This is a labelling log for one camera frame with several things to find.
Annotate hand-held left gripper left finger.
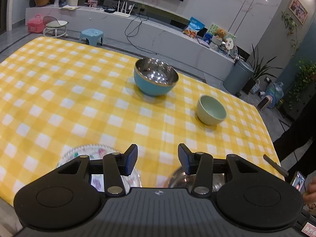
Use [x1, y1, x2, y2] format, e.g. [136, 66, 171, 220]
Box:
[55, 144, 138, 195]

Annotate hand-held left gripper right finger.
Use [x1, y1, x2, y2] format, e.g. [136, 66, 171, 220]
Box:
[178, 143, 261, 195]

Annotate clear glass plate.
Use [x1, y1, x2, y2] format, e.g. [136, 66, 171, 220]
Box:
[55, 143, 143, 195]

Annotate orange steel bowl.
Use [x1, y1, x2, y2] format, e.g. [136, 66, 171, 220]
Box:
[162, 166, 226, 194]

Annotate small white printed dish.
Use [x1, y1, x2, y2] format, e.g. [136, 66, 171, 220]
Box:
[69, 147, 109, 190]

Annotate person's right hand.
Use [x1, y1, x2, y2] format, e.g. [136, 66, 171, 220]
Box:
[303, 178, 316, 210]

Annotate smartphone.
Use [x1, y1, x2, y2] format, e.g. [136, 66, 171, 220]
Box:
[291, 170, 306, 191]

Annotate green ceramic bowl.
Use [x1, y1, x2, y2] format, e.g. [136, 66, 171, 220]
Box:
[197, 95, 227, 126]

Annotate black stick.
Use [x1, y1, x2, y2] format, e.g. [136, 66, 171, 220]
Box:
[263, 154, 289, 178]

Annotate blue steel bowl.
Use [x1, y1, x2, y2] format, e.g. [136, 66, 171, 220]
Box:
[134, 58, 179, 97]

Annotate yellow checked tablecloth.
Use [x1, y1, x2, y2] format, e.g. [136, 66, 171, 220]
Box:
[0, 36, 285, 204]

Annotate small pink heater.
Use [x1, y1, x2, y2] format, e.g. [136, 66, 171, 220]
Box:
[256, 96, 272, 110]

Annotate grey trash bin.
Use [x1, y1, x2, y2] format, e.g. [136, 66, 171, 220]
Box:
[223, 59, 255, 97]

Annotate person's dark clothing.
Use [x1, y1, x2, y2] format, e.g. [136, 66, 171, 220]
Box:
[273, 101, 316, 159]

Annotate woven bag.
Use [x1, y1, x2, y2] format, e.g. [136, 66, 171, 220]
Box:
[249, 79, 261, 94]

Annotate blue water bottle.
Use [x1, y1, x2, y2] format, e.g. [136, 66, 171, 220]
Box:
[265, 81, 284, 109]

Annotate potted long leaf plant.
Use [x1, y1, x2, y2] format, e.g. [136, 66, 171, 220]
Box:
[243, 43, 283, 96]

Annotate marble television console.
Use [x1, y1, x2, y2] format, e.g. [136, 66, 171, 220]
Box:
[26, 0, 235, 80]

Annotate brown teddy bear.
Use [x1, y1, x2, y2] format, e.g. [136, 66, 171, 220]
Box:
[213, 28, 227, 40]

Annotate blue snack bag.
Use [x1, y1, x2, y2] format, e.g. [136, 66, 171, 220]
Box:
[183, 17, 205, 39]

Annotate green picture board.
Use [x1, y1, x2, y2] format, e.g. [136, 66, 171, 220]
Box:
[209, 23, 237, 40]

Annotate light blue plastic stool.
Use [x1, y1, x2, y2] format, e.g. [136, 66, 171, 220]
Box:
[79, 28, 104, 46]

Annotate bushy green plant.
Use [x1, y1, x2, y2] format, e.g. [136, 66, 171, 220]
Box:
[287, 59, 316, 112]

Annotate white router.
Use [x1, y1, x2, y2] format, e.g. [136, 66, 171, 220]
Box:
[113, 1, 135, 18]

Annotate white seat stool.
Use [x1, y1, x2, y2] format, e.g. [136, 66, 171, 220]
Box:
[42, 16, 69, 39]

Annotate pink plastic case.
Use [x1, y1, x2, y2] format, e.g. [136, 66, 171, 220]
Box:
[27, 14, 44, 33]

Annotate hanging vine plant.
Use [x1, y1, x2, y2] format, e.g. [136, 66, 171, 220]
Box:
[281, 11, 299, 55]

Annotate black cable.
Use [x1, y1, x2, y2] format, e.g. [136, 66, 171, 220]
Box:
[124, 13, 159, 54]

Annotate framed wall picture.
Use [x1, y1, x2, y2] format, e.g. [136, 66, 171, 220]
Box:
[288, 0, 308, 25]

